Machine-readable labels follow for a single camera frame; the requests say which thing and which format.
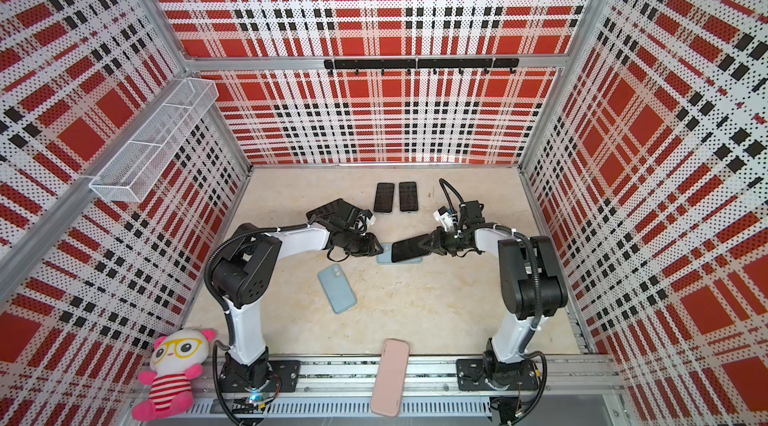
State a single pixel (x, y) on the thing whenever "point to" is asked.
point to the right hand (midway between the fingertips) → (422, 247)
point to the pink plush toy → (176, 361)
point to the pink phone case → (389, 383)
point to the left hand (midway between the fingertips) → (380, 255)
